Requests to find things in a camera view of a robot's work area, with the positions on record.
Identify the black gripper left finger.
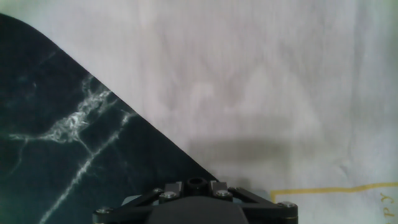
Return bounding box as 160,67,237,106
92,181,184,224

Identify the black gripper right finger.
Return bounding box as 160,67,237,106
211,180,299,224

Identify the drawer with black knob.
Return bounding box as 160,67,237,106
121,177,272,206

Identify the marble pink black patterned tablecloth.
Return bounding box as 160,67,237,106
0,0,398,224

